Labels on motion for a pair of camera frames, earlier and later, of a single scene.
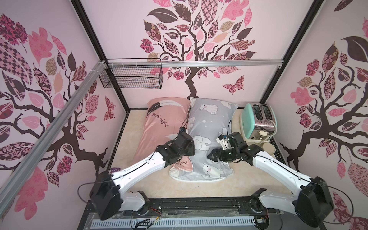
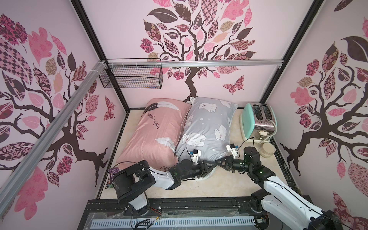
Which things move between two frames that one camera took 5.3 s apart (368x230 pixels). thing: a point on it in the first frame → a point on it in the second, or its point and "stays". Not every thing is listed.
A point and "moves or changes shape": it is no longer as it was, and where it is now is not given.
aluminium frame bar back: (195, 63) stays
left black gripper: (191, 147) → (205, 167)
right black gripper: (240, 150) → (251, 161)
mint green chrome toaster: (259, 120) stays
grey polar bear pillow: (207, 119) moves or changes shape
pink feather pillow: (165, 118) moves or changes shape
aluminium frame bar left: (50, 134) stays
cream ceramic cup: (269, 148) stays
